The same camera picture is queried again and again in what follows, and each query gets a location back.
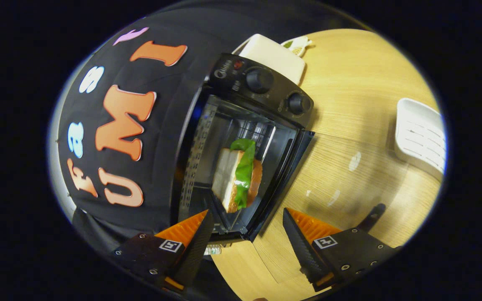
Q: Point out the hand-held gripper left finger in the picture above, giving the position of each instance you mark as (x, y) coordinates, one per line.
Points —
(193, 253)

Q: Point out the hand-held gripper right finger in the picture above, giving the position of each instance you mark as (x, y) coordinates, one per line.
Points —
(303, 251)

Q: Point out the lettuce sandwich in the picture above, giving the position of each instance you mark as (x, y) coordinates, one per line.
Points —
(230, 175)

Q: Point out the black toaster oven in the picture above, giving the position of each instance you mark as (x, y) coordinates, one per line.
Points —
(274, 90)

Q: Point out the white pop-up toaster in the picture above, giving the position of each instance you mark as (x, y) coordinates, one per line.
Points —
(272, 56)

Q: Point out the white bottle with green label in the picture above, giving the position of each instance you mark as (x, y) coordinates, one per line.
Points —
(214, 250)

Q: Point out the white slotted tray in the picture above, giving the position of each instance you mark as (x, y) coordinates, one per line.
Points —
(421, 136)

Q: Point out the white divided dish of beans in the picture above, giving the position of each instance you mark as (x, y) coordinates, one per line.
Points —
(297, 45)

